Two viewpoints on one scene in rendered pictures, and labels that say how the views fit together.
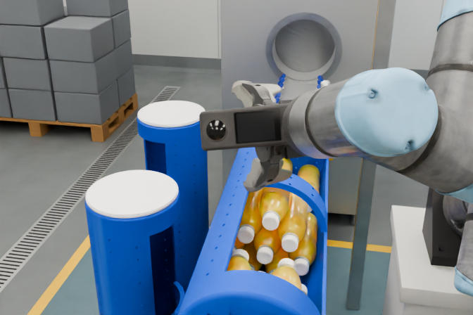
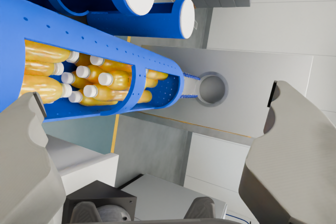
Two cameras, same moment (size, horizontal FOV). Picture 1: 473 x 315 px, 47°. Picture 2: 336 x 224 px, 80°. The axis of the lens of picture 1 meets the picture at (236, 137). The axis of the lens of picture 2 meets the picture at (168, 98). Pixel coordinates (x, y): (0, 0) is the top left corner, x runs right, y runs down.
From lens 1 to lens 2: 0.66 m
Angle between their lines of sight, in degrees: 13
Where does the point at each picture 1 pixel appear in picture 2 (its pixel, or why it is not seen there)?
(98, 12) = not seen: outside the picture
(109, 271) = not seen: outside the picture
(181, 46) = (213, 31)
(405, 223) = (103, 167)
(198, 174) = (153, 31)
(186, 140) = (172, 26)
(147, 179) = not seen: outside the picture
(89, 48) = not seen: outside the picture
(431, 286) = not seen: hidden behind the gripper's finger
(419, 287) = not seen: hidden behind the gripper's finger
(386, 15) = (226, 136)
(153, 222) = not seen: outside the picture
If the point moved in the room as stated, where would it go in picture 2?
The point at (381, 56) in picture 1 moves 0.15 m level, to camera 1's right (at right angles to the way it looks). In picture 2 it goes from (205, 131) to (203, 149)
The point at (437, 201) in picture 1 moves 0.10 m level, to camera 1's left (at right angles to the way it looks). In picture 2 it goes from (112, 201) to (112, 171)
